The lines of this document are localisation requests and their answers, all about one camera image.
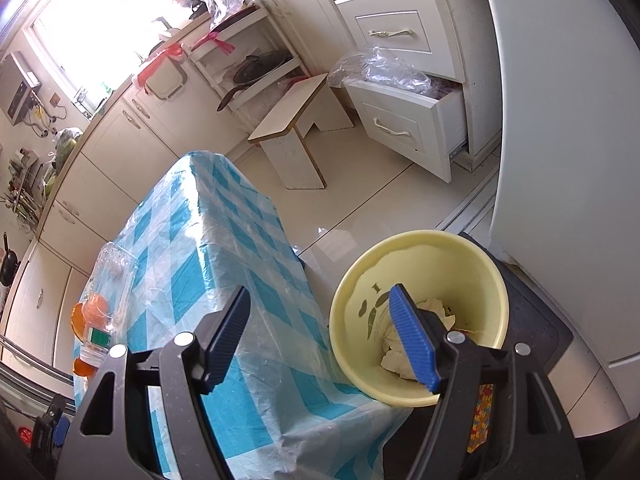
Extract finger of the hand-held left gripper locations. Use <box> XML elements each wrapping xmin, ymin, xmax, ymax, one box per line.
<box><xmin>30</xmin><ymin>394</ymin><xmax>76</xmax><ymax>463</ymax></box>

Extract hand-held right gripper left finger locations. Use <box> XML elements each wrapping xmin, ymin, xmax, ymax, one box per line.
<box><xmin>57</xmin><ymin>286</ymin><xmax>251</xmax><ymax>480</ymax></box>

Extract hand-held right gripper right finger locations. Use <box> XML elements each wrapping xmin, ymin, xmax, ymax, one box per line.
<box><xmin>389</xmin><ymin>284</ymin><xmax>586</xmax><ymax>480</ymax></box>

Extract white paper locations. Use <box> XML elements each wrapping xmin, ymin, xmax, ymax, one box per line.
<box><xmin>381</xmin><ymin>297</ymin><xmax>458</xmax><ymax>383</ymax></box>

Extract yellow plastic bin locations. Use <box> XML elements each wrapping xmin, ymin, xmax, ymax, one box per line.
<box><xmin>328</xmin><ymin>230</ymin><xmax>510</xmax><ymax>407</ymax></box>

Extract clear plastic bottle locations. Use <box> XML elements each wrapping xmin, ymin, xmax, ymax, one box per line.
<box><xmin>72</xmin><ymin>241</ymin><xmax>140</xmax><ymax>378</ymax></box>

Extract blue checkered plastic tablecloth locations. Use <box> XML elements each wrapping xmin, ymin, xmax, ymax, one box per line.
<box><xmin>74</xmin><ymin>150</ymin><xmax>416</xmax><ymax>480</ymax></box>

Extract colourful patterned cloth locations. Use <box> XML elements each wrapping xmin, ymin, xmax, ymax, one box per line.
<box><xmin>467</xmin><ymin>382</ymin><xmax>493</xmax><ymax>453</ymax></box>

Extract black wok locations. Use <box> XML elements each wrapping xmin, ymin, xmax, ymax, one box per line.
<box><xmin>0</xmin><ymin>232</ymin><xmax>23</xmax><ymax>286</ymax></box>

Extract white base cabinets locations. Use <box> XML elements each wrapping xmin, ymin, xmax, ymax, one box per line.
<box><xmin>0</xmin><ymin>0</ymin><xmax>361</xmax><ymax>371</ymax></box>

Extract open white drawer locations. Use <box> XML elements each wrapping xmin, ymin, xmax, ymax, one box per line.
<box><xmin>345</xmin><ymin>80</ymin><xmax>468</xmax><ymax>184</ymax></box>

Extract white wooden stool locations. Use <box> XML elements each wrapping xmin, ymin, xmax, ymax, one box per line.
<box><xmin>247</xmin><ymin>73</ymin><xmax>355</xmax><ymax>191</ymax></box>

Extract white refrigerator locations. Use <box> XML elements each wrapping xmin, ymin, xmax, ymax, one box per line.
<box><xmin>472</xmin><ymin>0</ymin><xmax>640</xmax><ymax>441</ymax></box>

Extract utensil rack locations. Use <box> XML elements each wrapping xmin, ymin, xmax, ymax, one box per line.
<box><xmin>0</xmin><ymin>145</ymin><xmax>46</xmax><ymax>231</ymax></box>

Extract bag of green vegetables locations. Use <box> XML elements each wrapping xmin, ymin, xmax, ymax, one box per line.
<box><xmin>42</xmin><ymin>127</ymin><xmax>83</xmax><ymax>196</ymax></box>

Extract white hanging bin red bag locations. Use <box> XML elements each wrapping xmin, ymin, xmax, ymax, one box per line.
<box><xmin>132</xmin><ymin>40</ymin><xmax>190</xmax><ymax>101</ymax></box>

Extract black frying pan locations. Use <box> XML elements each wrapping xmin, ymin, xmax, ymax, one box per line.
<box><xmin>216</xmin><ymin>50</ymin><xmax>291</xmax><ymax>112</ymax></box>

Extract clear plastic bags in drawer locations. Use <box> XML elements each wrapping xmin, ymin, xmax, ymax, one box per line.
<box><xmin>327</xmin><ymin>45</ymin><xmax>446</xmax><ymax>98</ymax></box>

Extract red plastic ribbon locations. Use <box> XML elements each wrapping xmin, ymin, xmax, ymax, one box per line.
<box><xmin>192</xmin><ymin>32</ymin><xmax>236</xmax><ymax>58</ymax></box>

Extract white shelf cart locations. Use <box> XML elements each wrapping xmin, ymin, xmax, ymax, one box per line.
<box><xmin>187</xmin><ymin>6</ymin><xmax>311</xmax><ymax>126</ymax></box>

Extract grey water heater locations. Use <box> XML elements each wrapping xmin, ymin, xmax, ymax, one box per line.
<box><xmin>0</xmin><ymin>51</ymin><xmax>43</xmax><ymax>126</ymax></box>

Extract white drawer cabinet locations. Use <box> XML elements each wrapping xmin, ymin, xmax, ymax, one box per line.
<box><xmin>310</xmin><ymin>0</ymin><xmax>501</xmax><ymax>161</ymax></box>

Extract window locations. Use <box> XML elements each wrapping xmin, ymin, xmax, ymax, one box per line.
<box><xmin>25</xmin><ymin>0</ymin><xmax>201</xmax><ymax>111</ymax></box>

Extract grey sliding door frame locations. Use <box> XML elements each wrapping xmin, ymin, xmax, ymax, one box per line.
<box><xmin>0</xmin><ymin>330</ymin><xmax>76</xmax><ymax>401</ymax></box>

